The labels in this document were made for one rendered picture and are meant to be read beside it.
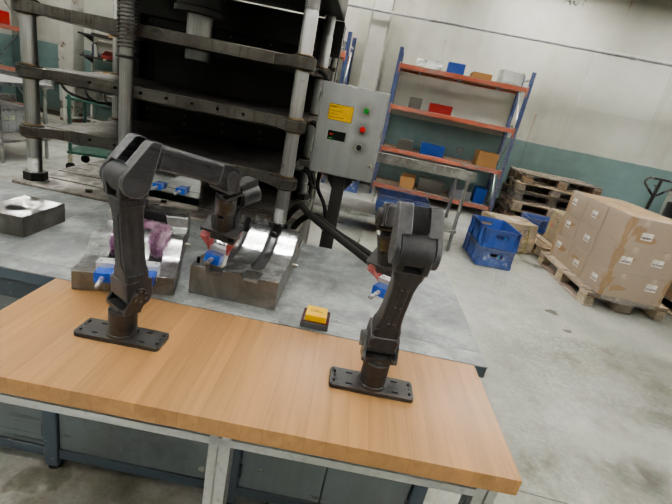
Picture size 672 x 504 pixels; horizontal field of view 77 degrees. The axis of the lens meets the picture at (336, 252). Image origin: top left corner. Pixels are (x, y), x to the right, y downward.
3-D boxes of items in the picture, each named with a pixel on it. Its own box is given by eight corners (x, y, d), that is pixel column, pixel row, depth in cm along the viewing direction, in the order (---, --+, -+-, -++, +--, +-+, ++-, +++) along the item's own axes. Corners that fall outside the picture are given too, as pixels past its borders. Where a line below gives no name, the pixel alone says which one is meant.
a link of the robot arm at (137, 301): (129, 273, 101) (104, 278, 97) (149, 288, 97) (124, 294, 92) (128, 296, 103) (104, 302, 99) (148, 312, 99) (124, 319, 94)
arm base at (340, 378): (336, 341, 101) (334, 358, 95) (418, 358, 102) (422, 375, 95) (330, 368, 104) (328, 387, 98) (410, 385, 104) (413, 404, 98)
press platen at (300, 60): (315, 107, 174) (323, 57, 167) (7, 43, 174) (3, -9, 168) (331, 105, 251) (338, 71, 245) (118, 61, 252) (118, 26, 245)
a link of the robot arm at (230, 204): (229, 202, 117) (232, 182, 113) (243, 214, 115) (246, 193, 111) (208, 210, 113) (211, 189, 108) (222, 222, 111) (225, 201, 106)
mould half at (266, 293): (274, 310, 125) (281, 268, 121) (188, 292, 125) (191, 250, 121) (300, 253, 172) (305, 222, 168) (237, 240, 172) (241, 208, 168)
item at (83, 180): (288, 249, 195) (291, 234, 192) (12, 192, 195) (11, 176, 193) (311, 207, 274) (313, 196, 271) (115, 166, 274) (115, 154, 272)
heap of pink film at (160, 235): (167, 259, 130) (168, 235, 127) (102, 254, 125) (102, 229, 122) (177, 231, 153) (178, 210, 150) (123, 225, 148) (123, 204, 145)
